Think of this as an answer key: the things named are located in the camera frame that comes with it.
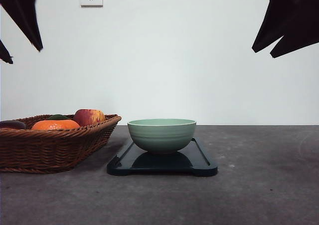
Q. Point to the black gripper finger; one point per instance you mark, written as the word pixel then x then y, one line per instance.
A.
pixel 4 54
pixel 297 40
pixel 23 12
pixel 283 17

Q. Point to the light green bowl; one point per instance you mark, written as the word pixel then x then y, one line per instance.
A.
pixel 162 135

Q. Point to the brown wicker basket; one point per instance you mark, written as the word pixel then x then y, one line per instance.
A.
pixel 50 144

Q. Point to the dark red plum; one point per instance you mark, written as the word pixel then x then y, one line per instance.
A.
pixel 12 124

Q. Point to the green avocado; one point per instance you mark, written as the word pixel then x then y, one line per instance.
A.
pixel 57 117

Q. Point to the orange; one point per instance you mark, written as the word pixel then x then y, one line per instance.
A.
pixel 55 125

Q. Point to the red yellow apple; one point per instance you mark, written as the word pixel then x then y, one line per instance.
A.
pixel 89 117

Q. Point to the dark teal rectangular tray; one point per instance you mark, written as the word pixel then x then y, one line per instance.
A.
pixel 202 163

